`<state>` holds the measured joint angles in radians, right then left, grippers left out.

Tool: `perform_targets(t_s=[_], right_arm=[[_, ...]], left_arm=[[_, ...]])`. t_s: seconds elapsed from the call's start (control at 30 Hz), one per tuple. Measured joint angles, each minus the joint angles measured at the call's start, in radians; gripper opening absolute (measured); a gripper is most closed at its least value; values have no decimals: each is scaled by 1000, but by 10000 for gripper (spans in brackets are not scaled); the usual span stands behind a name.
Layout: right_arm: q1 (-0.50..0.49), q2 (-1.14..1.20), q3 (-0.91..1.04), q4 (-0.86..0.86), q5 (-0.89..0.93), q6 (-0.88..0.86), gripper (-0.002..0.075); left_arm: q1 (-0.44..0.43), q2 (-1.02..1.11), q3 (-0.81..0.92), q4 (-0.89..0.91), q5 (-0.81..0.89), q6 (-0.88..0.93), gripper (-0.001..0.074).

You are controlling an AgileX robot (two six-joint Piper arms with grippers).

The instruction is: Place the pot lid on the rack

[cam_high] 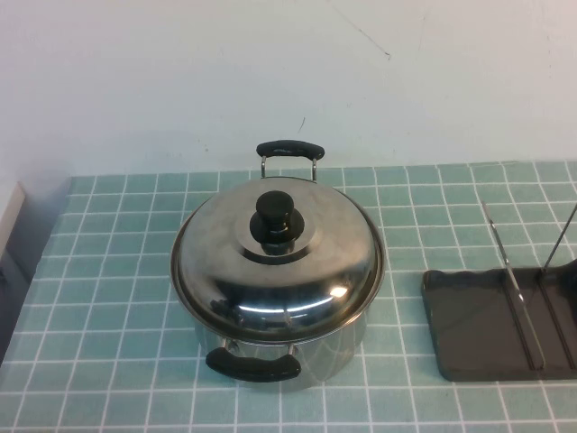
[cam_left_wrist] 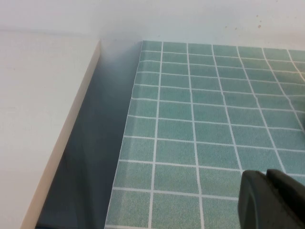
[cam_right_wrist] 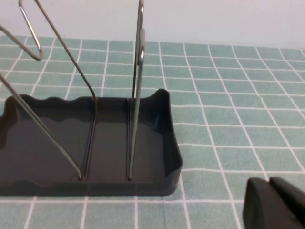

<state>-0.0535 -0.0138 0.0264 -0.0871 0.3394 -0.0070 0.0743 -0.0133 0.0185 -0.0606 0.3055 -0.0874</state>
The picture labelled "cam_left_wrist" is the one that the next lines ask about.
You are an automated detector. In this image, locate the green tile-pattern table mat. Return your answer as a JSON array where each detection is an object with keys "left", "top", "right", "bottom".
[{"left": 104, "top": 40, "right": 305, "bottom": 229}]

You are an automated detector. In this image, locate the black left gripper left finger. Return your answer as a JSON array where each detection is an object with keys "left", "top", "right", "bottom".
[{"left": 238, "top": 169, "right": 286, "bottom": 229}]

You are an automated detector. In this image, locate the white beige-edged side board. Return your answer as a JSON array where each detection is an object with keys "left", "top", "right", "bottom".
[{"left": 0, "top": 30, "right": 102, "bottom": 229}]

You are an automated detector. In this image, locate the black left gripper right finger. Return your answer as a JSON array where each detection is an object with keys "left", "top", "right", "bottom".
[{"left": 266, "top": 168, "right": 305, "bottom": 229}]

